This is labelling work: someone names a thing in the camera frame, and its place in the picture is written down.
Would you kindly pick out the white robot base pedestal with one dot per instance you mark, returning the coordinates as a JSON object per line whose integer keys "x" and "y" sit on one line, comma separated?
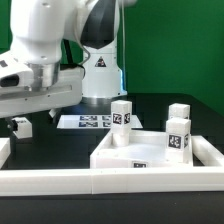
{"x": 103, "y": 79}

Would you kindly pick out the white marker tag sheet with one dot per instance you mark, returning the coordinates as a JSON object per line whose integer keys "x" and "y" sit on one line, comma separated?
{"x": 91, "y": 122}

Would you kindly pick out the white square tabletop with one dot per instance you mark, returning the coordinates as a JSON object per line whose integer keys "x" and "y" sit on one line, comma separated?
{"x": 146, "y": 149}

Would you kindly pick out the white U-shaped obstacle fence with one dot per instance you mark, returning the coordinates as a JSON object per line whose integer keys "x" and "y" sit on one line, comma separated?
{"x": 104, "y": 181}

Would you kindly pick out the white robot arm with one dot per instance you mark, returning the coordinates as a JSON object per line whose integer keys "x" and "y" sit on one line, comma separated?
{"x": 39, "y": 26}

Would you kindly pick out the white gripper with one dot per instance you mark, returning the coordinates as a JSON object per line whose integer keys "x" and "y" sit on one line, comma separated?
{"x": 66, "y": 92}

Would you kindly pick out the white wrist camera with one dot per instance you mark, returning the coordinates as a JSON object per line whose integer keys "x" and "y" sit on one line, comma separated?
{"x": 14, "y": 74}

